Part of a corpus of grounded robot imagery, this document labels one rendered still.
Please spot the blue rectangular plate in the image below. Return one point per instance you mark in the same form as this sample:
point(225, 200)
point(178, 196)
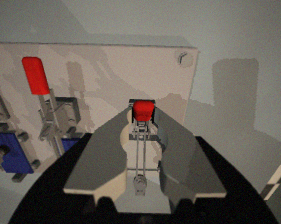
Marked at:
point(18, 159)

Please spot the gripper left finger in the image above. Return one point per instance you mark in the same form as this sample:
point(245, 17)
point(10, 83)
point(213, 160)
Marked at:
point(93, 167)

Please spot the blue rectangular block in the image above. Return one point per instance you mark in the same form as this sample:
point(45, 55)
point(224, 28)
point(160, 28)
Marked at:
point(69, 142)

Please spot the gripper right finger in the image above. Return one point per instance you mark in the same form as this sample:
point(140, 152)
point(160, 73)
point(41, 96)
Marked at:
point(192, 169)

